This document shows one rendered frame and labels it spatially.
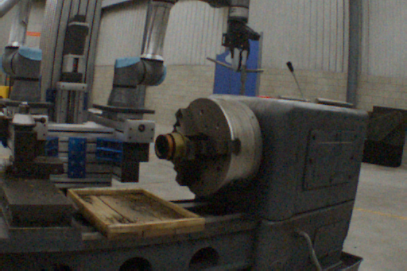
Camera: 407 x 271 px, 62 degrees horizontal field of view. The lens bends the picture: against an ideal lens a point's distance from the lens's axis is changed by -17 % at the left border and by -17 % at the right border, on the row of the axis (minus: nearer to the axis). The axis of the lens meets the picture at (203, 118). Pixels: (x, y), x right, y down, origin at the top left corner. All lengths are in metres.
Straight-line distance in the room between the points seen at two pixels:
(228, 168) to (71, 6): 1.11
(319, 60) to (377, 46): 2.15
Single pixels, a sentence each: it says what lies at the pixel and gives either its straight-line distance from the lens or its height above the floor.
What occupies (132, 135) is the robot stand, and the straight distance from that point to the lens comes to 1.65.
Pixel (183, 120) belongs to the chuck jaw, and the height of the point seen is 1.16.
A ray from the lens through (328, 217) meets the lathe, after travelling 1.56.
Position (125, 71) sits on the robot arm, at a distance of 1.78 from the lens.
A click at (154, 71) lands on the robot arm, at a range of 1.86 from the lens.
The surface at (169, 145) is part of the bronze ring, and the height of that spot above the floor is 1.09.
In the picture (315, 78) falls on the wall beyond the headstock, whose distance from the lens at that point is 12.28.
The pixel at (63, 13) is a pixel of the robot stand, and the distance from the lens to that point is 1.87.
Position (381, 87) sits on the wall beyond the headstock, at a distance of 11.38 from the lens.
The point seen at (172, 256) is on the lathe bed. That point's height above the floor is 0.78.
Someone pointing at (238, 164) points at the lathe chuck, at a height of 1.05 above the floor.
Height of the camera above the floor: 1.24
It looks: 3 degrees down
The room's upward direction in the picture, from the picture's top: 5 degrees clockwise
